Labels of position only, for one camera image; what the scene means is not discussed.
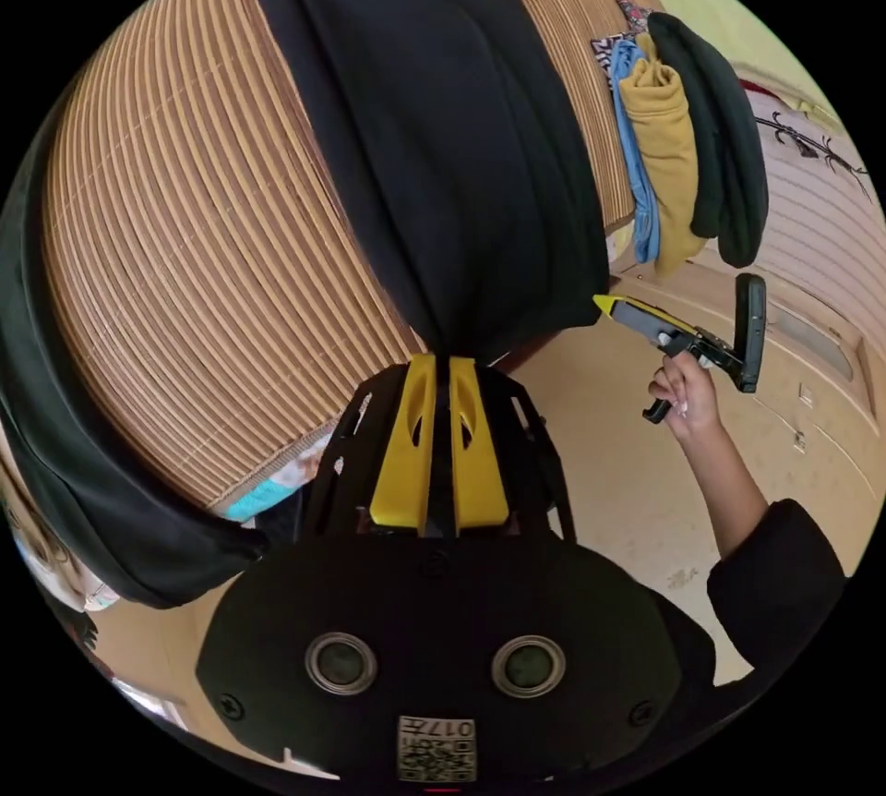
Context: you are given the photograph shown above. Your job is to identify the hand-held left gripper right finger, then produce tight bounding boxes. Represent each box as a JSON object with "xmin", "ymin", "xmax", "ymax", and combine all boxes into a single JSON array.
[{"xmin": 449, "ymin": 356, "xmax": 509, "ymax": 529}]

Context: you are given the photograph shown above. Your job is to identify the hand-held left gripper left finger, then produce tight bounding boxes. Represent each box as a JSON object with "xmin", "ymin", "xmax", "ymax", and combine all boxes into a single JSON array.
[{"xmin": 370, "ymin": 355, "xmax": 438, "ymax": 527}]

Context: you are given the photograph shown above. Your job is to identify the black pants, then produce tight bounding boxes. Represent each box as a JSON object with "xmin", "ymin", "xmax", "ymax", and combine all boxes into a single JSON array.
[{"xmin": 214, "ymin": 0, "xmax": 614, "ymax": 369}]

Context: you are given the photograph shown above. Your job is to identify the person's right forearm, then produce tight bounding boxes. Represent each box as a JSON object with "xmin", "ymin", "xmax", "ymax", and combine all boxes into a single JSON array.
[{"xmin": 675, "ymin": 420, "xmax": 850, "ymax": 669}]

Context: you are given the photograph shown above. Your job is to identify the person's right hand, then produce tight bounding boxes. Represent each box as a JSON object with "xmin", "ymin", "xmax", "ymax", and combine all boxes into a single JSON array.
[{"xmin": 648, "ymin": 351, "xmax": 725, "ymax": 442}]

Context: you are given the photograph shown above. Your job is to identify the pile of clothes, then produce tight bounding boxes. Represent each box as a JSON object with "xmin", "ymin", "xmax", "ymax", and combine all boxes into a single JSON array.
[{"xmin": 592, "ymin": 0, "xmax": 771, "ymax": 279}]

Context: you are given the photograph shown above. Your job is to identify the beige cupboard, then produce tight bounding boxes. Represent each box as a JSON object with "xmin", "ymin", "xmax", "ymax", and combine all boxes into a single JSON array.
[{"xmin": 719, "ymin": 255, "xmax": 884, "ymax": 513}]

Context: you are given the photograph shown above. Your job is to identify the dark green garment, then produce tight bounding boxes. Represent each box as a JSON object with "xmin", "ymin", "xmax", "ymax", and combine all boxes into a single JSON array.
[{"xmin": 0, "ymin": 110, "xmax": 271, "ymax": 610}]

